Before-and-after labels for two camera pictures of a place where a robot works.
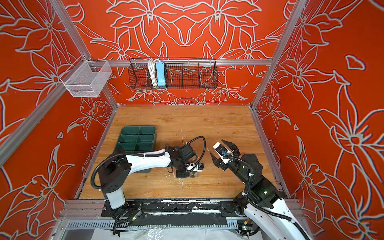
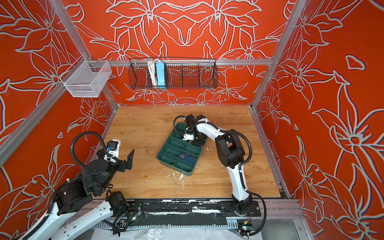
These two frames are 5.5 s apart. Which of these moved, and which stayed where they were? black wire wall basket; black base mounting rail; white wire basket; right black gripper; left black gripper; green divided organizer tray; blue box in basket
Moved: left black gripper; green divided organizer tray; right black gripper
Stayed: white wire basket; black base mounting rail; black wire wall basket; blue box in basket
